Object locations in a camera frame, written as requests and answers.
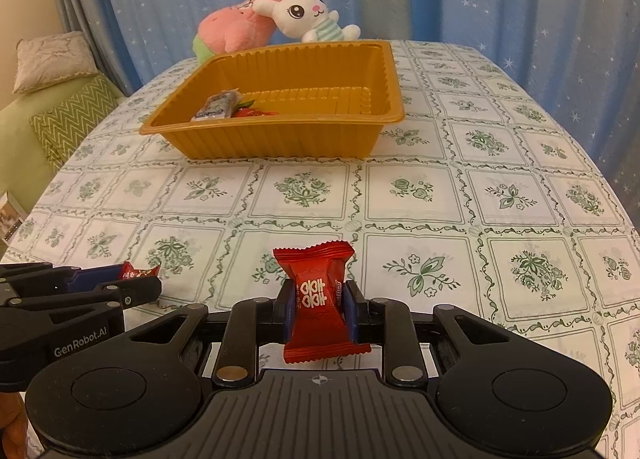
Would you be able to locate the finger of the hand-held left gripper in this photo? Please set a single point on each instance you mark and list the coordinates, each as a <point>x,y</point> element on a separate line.
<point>140,291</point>
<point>95,279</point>

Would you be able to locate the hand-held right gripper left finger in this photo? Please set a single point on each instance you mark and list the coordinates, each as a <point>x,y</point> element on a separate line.
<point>288,313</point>

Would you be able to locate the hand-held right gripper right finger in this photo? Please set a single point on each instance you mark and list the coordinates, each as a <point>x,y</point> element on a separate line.
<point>349,315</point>

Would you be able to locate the small red white candy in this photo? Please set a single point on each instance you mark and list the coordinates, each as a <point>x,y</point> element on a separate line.
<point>140,271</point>

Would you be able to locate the matte red candy packet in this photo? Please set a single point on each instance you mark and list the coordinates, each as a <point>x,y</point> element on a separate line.
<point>317,289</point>

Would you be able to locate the silver green snack packet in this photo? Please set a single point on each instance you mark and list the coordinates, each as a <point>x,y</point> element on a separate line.
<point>216,106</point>

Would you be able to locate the shiny red candy packet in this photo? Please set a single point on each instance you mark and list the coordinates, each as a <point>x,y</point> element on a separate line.
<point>255,113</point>

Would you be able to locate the yellow plastic tray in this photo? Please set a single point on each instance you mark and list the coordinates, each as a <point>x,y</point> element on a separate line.
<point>310,89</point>

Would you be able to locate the person's left hand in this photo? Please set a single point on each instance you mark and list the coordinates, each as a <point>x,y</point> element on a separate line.
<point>11,414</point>

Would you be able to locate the small printed box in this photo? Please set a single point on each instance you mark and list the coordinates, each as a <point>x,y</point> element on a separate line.
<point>10,219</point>

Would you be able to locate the light green sofa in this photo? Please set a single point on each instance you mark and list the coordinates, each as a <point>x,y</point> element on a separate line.
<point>20,154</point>

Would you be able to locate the green floral tablecloth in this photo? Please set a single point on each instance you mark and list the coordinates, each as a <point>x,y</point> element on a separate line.
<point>450,199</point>

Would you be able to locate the green zigzag pillow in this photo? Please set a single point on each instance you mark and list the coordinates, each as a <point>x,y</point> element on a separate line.
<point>75,114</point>

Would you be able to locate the beige pillow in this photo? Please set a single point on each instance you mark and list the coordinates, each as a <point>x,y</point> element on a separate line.
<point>50,59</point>

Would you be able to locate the pink star plush toy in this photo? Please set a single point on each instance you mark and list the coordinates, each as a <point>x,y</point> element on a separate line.
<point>235,26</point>

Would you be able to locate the white bunny plush toy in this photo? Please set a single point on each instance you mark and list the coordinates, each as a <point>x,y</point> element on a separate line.
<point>300,14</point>

